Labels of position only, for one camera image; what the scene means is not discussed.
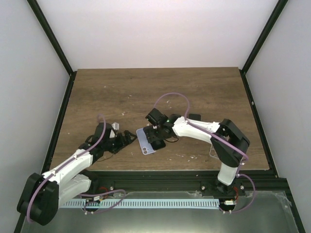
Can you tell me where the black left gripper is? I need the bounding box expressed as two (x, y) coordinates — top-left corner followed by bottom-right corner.
(103, 131), (138, 154)

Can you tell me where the small grey-edged phone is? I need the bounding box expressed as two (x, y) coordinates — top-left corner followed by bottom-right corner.
(189, 114), (201, 121)

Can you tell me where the clear magsafe phone case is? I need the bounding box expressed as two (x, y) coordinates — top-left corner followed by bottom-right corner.
(209, 145), (219, 160)

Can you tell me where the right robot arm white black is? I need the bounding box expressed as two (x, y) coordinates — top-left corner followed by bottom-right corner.
(137, 108), (250, 196)

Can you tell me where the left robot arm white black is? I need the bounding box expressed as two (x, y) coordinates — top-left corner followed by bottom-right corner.
(17, 122), (137, 226)

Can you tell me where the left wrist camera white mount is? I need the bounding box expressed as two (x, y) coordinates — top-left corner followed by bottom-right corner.
(111, 122), (120, 134)

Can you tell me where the light blue slotted cable duct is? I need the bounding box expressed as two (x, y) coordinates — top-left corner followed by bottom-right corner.
(61, 199), (220, 209)

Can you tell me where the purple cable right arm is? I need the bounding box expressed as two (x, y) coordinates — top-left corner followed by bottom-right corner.
(153, 93), (256, 214)

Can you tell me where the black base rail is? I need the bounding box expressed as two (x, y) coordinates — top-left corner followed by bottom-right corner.
(89, 171), (287, 195)

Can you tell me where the black frame post left rear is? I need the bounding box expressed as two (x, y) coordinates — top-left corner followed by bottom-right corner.
(26, 0), (74, 76)

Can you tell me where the black frame post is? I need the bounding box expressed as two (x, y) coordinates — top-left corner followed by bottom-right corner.
(239, 0), (290, 73)
(26, 0), (74, 76)

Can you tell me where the black frame post right rear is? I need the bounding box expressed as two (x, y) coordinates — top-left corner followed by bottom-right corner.
(239, 0), (290, 73)

